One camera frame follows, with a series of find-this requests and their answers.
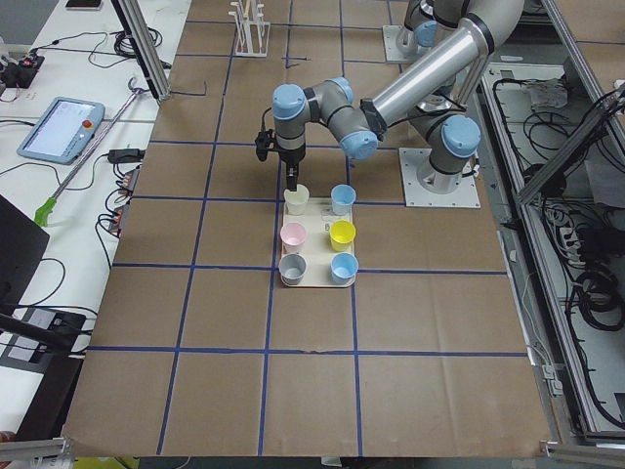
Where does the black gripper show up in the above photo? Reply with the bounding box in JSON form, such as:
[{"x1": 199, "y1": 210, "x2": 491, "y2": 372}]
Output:
[{"x1": 278, "y1": 146, "x2": 305, "y2": 192}]

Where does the white plastic cup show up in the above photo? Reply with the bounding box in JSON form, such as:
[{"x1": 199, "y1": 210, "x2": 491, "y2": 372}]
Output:
[{"x1": 283, "y1": 184, "x2": 310, "y2": 216}]

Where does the light blue cup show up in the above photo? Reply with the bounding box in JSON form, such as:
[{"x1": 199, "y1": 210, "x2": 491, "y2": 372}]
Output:
[{"x1": 331, "y1": 184, "x2": 356, "y2": 216}]

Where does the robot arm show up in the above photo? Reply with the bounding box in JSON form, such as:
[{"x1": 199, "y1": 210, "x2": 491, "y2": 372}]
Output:
[{"x1": 271, "y1": 1, "x2": 524, "y2": 191}]

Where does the pink plastic cup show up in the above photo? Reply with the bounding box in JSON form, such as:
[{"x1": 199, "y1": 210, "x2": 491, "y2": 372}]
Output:
[{"x1": 280, "y1": 222, "x2": 308, "y2": 253}]

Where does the yellow plastic cup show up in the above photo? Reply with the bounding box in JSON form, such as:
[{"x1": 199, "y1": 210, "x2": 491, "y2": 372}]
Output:
[{"x1": 329, "y1": 220, "x2": 356, "y2": 252}]

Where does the grey plastic cup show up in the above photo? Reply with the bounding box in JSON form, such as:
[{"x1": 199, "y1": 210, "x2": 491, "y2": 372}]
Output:
[{"x1": 278, "y1": 253, "x2": 308, "y2": 286}]

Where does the light blue cup far corner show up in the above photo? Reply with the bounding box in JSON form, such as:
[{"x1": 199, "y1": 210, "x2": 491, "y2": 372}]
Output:
[{"x1": 330, "y1": 252, "x2": 359, "y2": 285}]

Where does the cream plastic tray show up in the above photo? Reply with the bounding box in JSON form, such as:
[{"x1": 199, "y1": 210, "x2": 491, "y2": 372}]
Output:
[{"x1": 282, "y1": 197, "x2": 355, "y2": 288}]

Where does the black power adapter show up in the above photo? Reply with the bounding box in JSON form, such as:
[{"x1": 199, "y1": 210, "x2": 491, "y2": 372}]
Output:
[{"x1": 107, "y1": 148, "x2": 146, "y2": 164}]

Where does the teach pendant tablet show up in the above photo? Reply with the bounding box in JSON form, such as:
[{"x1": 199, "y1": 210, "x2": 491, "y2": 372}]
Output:
[{"x1": 17, "y1": 97, "x2": 105, "y2": 164}]

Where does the reacher grabber tool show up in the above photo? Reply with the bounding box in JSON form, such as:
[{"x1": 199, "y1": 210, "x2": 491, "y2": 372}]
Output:
[{"x1": 34, "y1": 78, "x2": 146, "y2": 228}]

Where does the black monitor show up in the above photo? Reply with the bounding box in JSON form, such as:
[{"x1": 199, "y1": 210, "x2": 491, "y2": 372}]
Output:
[{"x1": 0, "y1": 196, "x2": 49, "y2": 316}]

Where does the smartphone on table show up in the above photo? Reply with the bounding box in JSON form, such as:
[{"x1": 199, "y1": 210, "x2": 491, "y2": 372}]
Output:
[{"x1": 64, "y1": 0, "x2": 103, "y2": 11}]

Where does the white wire cup rack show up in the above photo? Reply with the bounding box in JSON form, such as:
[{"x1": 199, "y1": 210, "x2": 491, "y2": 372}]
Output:
[{"x1": 229, "y1": 0, "x2": 271, "y2": 58}]

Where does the aluminium frame post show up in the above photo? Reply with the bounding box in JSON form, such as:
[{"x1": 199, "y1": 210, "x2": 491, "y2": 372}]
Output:
[{"x1": 111, "y1": 0, "x2": 171, "y2": 103}]

